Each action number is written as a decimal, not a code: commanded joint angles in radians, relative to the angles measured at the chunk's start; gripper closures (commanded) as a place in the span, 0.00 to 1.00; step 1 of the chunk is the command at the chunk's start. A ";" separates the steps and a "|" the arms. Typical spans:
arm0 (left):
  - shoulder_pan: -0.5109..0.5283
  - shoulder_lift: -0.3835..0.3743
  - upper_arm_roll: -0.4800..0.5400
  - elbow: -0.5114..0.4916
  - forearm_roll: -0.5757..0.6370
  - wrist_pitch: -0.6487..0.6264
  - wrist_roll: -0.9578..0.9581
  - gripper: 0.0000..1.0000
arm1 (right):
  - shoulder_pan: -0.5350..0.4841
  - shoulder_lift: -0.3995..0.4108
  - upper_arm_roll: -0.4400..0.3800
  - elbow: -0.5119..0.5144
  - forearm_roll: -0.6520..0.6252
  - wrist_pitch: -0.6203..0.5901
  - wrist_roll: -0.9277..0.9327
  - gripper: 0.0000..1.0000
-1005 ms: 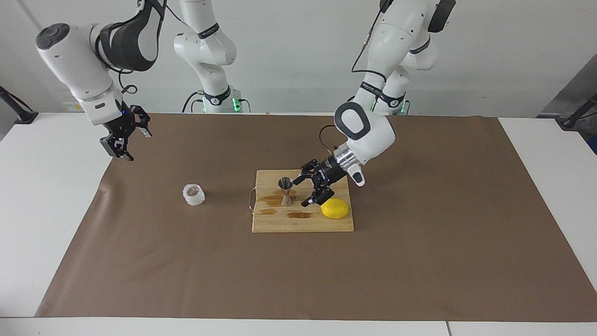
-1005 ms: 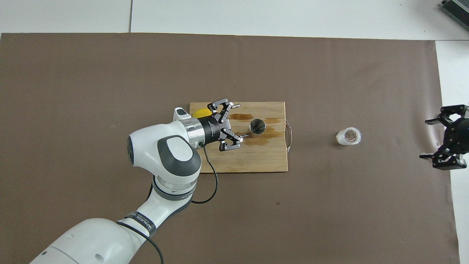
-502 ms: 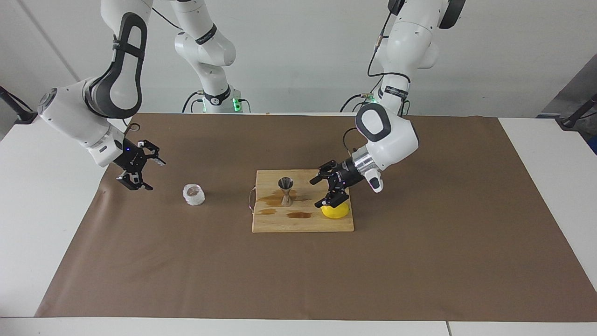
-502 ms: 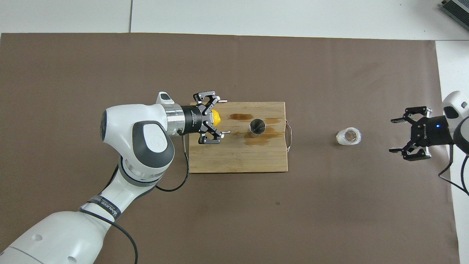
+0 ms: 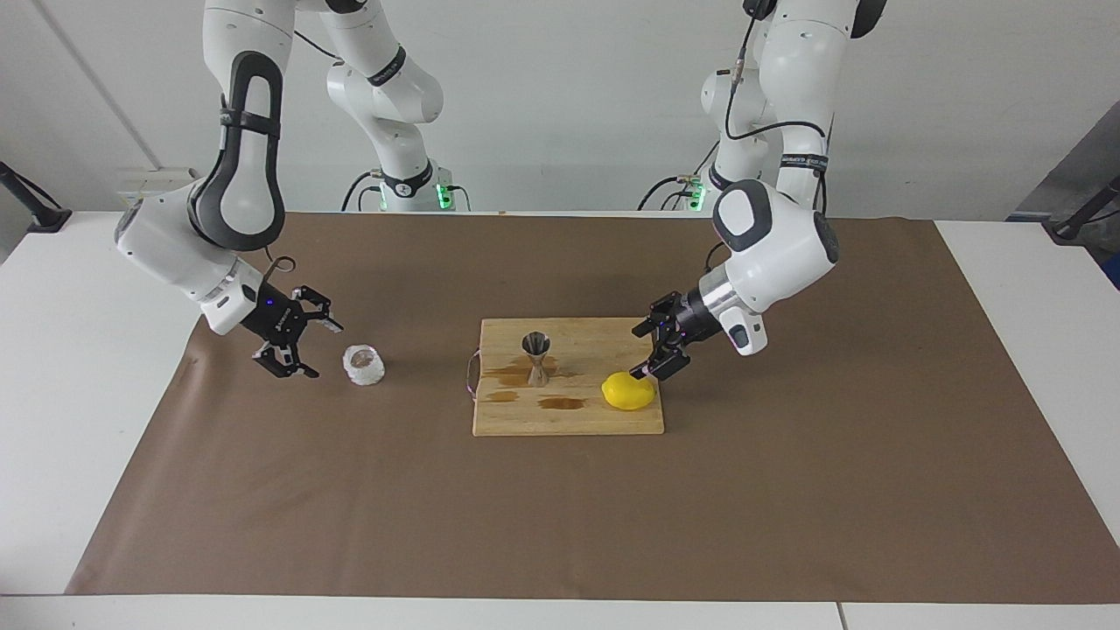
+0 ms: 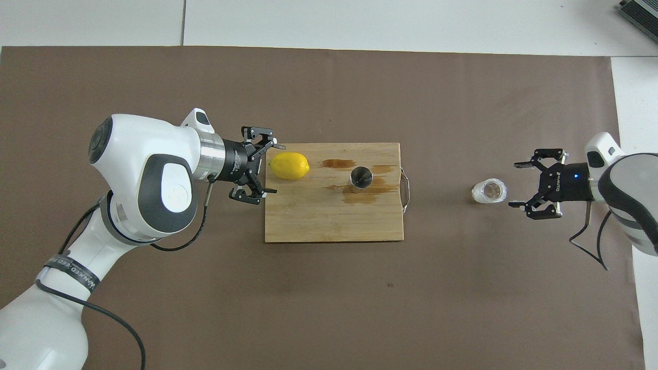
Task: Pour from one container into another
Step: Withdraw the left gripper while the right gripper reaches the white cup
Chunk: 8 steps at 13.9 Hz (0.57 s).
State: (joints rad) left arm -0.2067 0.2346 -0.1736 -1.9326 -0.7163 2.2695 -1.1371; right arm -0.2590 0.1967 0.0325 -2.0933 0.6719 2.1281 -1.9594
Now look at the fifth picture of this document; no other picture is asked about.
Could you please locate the small clear glass cup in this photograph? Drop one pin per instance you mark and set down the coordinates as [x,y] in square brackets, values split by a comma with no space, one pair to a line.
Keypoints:
[363,366]

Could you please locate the white wall socket box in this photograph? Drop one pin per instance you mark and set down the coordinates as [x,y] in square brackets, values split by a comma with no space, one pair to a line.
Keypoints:
[153,182]

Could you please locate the blue object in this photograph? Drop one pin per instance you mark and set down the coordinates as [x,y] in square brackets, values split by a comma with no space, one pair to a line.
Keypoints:
[1114,273]

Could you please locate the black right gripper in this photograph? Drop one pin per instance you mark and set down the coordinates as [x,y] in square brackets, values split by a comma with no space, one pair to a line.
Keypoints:
[276,319]

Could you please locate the black stand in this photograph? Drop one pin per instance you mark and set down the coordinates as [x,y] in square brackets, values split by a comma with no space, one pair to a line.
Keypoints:
[35,210]
[1085,214]

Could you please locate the wooden cutting board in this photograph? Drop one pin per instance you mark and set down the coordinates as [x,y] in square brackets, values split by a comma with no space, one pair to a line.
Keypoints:
[577,416]

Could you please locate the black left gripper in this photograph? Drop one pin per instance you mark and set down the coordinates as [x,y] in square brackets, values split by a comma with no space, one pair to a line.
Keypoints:
[696,322]

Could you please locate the dark grey panel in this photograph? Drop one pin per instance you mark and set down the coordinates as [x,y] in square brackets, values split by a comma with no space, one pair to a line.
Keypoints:
[1076,157]

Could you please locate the steel double jigger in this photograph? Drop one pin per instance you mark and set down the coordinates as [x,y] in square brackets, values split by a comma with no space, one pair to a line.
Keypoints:
[536,346]

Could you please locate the brown paper table mat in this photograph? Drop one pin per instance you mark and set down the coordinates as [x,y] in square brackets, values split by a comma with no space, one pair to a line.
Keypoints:
[350,507]

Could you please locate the yellow lemon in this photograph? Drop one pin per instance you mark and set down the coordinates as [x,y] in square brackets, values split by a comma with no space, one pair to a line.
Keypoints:
[626,394]

